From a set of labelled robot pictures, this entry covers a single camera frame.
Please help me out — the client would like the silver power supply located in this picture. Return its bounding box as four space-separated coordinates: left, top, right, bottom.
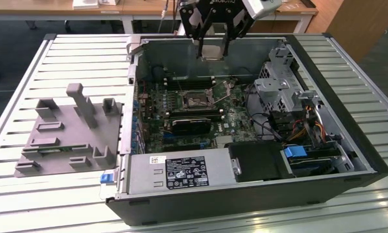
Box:
124 150 243 195

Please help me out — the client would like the green RAM stick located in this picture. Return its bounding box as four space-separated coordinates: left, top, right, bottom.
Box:
39 146 88 154

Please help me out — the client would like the black open PC case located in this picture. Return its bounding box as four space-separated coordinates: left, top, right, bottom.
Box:
106 33 388 226

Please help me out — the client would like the black RAM slot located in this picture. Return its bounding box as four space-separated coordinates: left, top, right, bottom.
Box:
167 75 216 83
170 114 223 121
170 110 222 117

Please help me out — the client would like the grey plastic parts rack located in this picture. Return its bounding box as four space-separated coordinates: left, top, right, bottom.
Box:
12 83 124 179

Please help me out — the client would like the black wire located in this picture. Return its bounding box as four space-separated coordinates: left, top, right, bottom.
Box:
246 84 282 143

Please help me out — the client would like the black graphics card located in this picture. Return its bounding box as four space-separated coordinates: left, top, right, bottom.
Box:
172 118 212 136

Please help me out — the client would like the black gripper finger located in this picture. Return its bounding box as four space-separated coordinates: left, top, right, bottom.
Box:
223 8 256 56
179 1 215 59

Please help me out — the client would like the black plastic shroud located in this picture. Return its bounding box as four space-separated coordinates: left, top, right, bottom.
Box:
228 142 294 183

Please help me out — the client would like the blue disk carrier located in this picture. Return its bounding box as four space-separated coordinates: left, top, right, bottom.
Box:
283 145 307 160

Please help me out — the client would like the blue plastic case latch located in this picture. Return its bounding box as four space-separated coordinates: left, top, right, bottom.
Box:
100 171 115 184

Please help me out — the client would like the green motherboard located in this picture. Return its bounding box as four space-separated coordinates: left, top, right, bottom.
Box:
135 77 260 155

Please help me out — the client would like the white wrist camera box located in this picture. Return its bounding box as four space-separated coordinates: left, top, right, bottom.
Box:
242 0 284 19

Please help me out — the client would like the silver square CPU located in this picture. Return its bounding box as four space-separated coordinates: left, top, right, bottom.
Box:
202 45 227 62

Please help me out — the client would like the grey cable with connector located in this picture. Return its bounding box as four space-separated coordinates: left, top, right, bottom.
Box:
159 0 170 33

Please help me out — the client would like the black cable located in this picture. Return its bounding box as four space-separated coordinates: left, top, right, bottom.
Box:
172 0 180 35

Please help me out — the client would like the silver metal drive cage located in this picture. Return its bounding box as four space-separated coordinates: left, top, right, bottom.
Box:
254 47 311 112

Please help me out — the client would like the blue expansion slot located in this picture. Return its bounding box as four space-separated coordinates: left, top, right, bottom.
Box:
163 138 216 149

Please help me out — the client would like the silver case release handle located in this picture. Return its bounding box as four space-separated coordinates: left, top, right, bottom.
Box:
126 40 150 66

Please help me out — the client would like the orange yellow wire bundle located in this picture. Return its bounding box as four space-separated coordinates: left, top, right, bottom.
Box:
291 104 328 144

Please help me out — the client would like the metal socket cover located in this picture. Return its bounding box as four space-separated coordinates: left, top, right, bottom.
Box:
208 79 239 98

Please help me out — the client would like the wooden desk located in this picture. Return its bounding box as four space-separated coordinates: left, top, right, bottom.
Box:
0 0 318 34

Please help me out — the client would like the wooden cabinet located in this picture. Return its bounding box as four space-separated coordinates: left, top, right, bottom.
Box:
306 0 388 63

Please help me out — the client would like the CPU socket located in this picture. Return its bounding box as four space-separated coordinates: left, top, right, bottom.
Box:
180 90 212 109

